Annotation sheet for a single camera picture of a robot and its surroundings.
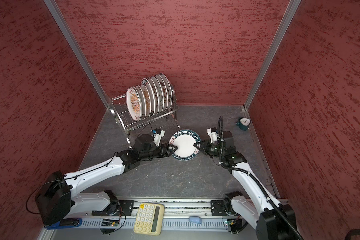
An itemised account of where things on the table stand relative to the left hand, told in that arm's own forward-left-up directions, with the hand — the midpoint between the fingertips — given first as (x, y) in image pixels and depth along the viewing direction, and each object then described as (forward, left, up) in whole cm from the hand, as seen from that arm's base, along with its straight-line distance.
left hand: (174, 151), depth 78 cm
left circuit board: (-30, +31, -18) cm, 47 cm away
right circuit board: (-29, -29, -17) cm, 45 cm away
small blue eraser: (-28, -12, -17) cm, 35 cm away
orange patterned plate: (+18, +21, +17) cm, 33 cm away
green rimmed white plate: (+6, -6, +1) cm, 9 cm away
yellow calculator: (-29, +11, -13) cm, 34 cm away
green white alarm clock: (+30, -49, -12) cm, 59 cm away
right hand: (+1, -10, +2) cm, 10 cm away
